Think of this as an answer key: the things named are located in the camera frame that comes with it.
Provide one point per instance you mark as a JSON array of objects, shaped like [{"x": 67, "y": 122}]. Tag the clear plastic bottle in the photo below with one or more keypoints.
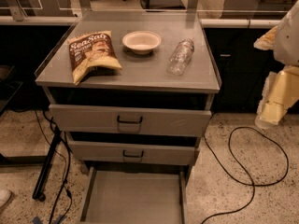
[{"x": 181, "y": 57}]

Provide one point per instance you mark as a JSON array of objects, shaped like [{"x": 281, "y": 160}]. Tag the open bottom grey drawer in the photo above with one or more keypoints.
[{"x": 115, "y": 197}]

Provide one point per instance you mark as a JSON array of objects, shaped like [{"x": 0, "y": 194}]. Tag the white shoe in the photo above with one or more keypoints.
[{"x": 5, "y": 195}]

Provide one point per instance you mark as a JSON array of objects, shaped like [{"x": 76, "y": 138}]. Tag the white paper bowl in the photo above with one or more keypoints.
[{"x": 142, "y": 42}]

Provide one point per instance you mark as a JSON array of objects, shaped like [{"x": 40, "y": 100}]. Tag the middle grey drawer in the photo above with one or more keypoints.
[{"x": 138, "y": 148}]

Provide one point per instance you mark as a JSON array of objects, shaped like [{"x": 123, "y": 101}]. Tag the black table leg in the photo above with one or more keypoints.
[{"x": 44, "y": 161}]

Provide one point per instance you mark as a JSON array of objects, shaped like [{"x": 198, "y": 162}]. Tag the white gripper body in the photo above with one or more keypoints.
[{"x": 288, "y": 41}]

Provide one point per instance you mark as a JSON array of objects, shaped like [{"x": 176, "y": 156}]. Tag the brown sea salt chip bag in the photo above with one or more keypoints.
[{"x": 90, "y": 51}]

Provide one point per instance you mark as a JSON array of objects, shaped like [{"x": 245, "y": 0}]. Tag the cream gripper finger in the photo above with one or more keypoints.
[
  {"x": 266, "y": 41},
  {"x": 280, "y": 92}
]

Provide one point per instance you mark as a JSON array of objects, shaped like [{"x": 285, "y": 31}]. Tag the grey drawer cabinet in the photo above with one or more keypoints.
[{"x": 142, "y": 82}]

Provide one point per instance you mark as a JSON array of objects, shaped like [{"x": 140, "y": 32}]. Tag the top grey drawer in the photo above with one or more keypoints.
[{"x": 147, "y": 121}]

